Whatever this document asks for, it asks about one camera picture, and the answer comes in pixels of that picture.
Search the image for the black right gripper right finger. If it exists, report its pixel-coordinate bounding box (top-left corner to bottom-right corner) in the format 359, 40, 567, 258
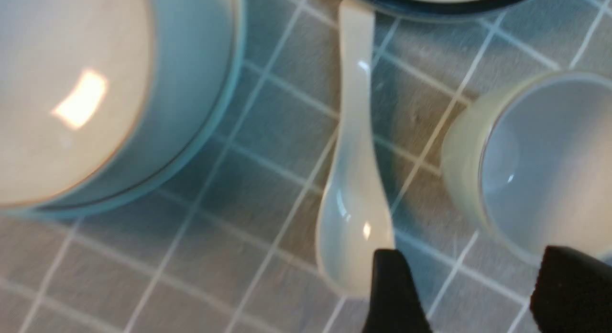
530, 245, 612, 333

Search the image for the thin rimmed white bowl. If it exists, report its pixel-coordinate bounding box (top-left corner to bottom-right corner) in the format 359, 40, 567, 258
0, 0, 240, 210

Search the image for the grey checked tablecloth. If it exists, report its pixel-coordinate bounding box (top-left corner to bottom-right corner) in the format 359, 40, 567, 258
0, 0, 612, 333

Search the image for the large plain white spoon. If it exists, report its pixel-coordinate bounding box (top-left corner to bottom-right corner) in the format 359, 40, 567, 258
315, 0, 395, 299

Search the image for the plain white cup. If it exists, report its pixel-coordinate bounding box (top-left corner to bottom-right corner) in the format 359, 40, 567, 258
441, 70, 612, 266

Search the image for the large plain white plate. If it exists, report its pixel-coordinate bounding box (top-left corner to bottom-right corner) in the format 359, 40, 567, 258
0, 0, 247, 221

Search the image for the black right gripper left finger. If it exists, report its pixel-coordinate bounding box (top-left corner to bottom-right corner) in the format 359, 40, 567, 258
362, 249, 432, 333

